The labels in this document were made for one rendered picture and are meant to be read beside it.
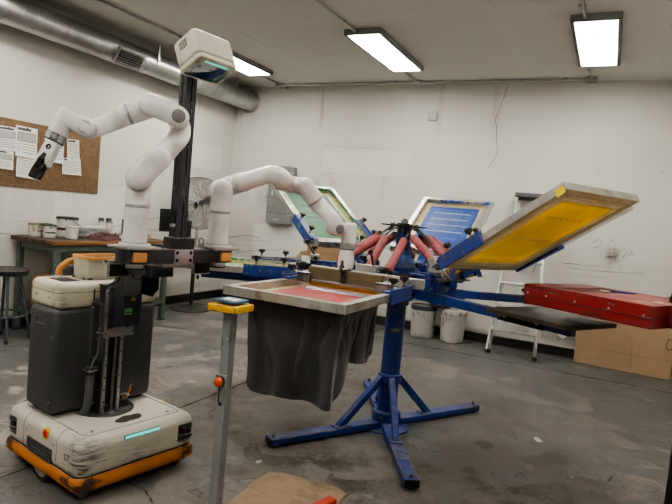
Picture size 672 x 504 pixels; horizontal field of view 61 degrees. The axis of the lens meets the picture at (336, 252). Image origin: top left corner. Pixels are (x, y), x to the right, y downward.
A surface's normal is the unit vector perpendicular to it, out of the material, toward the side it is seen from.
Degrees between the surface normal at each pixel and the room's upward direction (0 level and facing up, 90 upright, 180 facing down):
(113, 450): 90
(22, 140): 88
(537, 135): 90
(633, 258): 90
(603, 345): 78
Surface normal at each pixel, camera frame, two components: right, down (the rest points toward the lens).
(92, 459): 0.80, 0.11
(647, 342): -0.40, -0.18
